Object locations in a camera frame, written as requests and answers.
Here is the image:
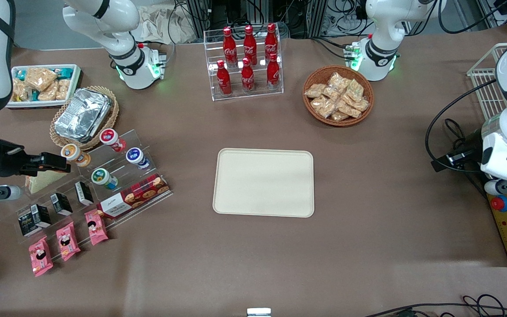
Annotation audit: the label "white rectangular snack bin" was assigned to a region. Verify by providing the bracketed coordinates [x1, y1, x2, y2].
[6, 64, 83, 110]

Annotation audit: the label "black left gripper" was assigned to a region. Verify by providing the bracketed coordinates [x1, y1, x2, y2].
[431, 140, 484, 173]

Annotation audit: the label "orange lid yogurt cup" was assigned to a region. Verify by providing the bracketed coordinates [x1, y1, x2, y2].
[61, 144, 92, 168]

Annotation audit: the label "brown table cover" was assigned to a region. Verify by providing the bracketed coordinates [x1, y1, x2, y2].
[0, 24, 507, 317]

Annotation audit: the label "red cookie box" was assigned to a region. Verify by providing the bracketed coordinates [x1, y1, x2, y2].
[97, 173, 171, 220]

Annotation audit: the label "white wire basket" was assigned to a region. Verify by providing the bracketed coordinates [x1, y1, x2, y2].
[467, 43, 507, 120]

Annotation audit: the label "beige rectangular tray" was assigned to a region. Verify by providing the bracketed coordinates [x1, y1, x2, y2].
[213, 148, 315, 218]

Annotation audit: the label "long black arm cable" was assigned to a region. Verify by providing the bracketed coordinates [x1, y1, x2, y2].
[425, 78, 499, 173]

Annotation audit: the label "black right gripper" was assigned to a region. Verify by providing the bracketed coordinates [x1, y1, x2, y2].
[0, 140, 72, 177]

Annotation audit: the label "clear acrylic tiered stand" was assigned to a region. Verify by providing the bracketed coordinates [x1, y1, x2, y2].
[0, 129, 174, 247]

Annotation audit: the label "aluminium foil container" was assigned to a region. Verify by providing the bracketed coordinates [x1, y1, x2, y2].
[54, 88, 113, 143]

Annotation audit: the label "large rice cracker pack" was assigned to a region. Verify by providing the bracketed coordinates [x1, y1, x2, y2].
[25, 67, 59, 91]

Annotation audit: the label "red lid yogurt cup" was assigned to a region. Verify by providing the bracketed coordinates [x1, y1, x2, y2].
[99, 128, 127, 153]

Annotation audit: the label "round wicker basket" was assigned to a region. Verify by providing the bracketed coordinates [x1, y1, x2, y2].
[302, 65, 375, 127]

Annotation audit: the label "triangle sandwich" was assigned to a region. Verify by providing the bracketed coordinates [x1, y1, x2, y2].
[25, 170, 68, 195]

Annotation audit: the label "crumpled beige cloth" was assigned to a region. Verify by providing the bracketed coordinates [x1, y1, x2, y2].
[136, 5, 198, 45]

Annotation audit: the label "green lid yogurt cup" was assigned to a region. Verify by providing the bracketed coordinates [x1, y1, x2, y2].
[91, 168, 119, 191]

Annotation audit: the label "aluminium frame rack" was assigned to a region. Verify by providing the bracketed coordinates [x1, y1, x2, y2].
[183, 0, 371, 39]

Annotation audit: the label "black floor cables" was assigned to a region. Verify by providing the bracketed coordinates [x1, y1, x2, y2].
[364, 294, 507, 317]

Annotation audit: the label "blue lid yogurt cup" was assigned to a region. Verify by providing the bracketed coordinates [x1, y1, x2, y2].
[126, 147, 151, 171]

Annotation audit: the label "oval wicker basket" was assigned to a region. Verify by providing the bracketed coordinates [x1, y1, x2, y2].
[50, 86, 120, 151]

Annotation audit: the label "red cola bottle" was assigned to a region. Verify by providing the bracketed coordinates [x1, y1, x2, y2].
[266, 53, 281, 91]
[217, 60, 232, 96]
[243, 25, 258, 66]
[241, 57, 255, 93]
[223, 27, 238, 68]
[264, 23, 279, 62]

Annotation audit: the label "small black carton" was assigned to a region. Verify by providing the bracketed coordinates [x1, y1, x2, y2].
[30, 204, 52, 229]
[74, 181, 95, 206]
[18, 211, 38, 238]
[50, 193, 73, 217]

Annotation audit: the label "clear acrylic bottle rack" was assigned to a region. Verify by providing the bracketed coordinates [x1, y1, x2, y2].
[203, 26, 284, 102]

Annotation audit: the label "pink snack packet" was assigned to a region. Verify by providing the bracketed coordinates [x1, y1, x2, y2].
[84, 209, 109, 246]
[28, 236, 54, 277]
[56, 221, 81, 262]

